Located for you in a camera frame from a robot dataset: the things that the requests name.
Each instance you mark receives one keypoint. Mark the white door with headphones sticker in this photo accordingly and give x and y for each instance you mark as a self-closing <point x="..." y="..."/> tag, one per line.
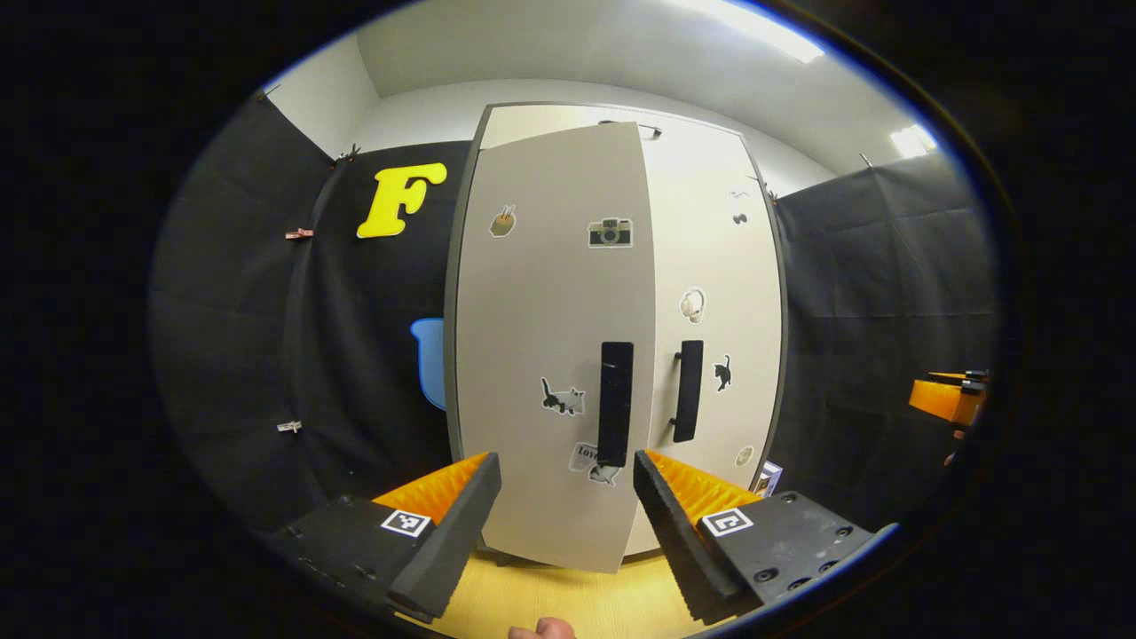
<point x="701" y="248"/>

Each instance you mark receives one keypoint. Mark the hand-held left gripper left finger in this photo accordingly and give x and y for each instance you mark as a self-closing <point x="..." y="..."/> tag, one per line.
<point x="453" y="541"/>

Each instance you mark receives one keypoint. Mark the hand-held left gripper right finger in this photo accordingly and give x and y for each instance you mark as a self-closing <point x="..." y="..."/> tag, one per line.
<point x="683" y="541"/>

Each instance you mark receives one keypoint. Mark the lavender paperback book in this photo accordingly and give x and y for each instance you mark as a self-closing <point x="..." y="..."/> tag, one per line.
<point x="770" y="475"/>

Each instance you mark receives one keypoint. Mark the white door with camera sticker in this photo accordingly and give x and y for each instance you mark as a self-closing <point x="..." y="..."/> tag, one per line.
<point x="550" y="302"/>

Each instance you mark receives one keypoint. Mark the copper cloth clip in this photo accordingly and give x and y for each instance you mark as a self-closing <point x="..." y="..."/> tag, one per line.
<point x="299" y="233"/>

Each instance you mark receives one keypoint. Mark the white cloth clip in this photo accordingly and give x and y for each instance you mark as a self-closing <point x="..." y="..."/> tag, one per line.
<point x="288" y="427"/>

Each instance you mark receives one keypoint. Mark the white shoe cabinet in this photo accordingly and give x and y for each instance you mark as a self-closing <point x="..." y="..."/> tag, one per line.
<point x="449" y="373"/>

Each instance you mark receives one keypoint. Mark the small ceiling light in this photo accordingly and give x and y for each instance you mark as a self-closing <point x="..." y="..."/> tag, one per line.
<point x="912" y="142"/>

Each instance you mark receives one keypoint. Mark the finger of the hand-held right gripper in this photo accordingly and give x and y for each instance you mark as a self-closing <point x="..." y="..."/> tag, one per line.
<point x="941" y="401"/>
<point x="976" y="380"/>

